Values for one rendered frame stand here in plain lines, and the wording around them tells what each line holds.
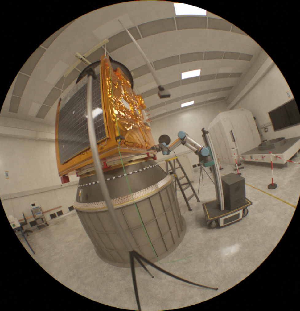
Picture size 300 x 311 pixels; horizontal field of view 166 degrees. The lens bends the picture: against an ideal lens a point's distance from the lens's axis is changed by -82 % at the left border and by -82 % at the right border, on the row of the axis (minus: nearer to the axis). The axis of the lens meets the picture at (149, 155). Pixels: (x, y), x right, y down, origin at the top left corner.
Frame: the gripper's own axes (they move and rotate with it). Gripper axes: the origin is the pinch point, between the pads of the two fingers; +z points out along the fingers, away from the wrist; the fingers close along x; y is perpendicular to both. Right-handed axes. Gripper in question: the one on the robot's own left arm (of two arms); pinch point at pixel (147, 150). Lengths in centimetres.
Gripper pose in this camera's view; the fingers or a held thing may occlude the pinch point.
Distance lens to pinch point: 174.7
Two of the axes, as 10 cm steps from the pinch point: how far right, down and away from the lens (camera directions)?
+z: -9.2, 2.9, 2.7
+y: -2.8, -9.6, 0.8
